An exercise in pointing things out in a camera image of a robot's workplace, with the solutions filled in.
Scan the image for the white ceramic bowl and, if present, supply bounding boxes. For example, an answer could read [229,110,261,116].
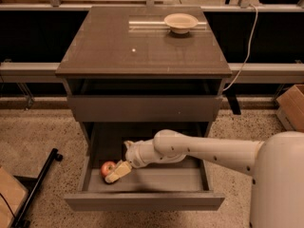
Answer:
[164,13,199,34]

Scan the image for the cardboard box on right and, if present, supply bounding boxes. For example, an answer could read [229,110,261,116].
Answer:
[276,85,304,132]

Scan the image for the closed grey top drawer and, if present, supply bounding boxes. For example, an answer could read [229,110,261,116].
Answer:
[67,95,222,123]

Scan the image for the black metal stand bar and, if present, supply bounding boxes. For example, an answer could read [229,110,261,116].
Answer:
[11,148,63,228]

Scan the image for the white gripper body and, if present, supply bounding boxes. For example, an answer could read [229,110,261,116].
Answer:
[125,140,162,168]

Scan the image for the red apple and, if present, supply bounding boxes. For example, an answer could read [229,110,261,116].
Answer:
[100,161,116,178]

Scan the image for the open grey middle drawer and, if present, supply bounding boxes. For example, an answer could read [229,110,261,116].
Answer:
[65,123,225,211]

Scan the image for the brown board lower left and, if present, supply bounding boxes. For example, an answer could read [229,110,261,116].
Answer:
[0,166,28,228]

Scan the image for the white cable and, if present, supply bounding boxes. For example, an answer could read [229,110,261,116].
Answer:
[222,4,259,92]

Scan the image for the grey metal railing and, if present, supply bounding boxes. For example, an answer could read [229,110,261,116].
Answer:
[0,63,304,84]

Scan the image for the grey drawer cabinet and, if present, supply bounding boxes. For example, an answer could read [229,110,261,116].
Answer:
[55,6,233,212]

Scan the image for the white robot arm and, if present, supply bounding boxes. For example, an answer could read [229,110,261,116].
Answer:
[104,129,304,228]

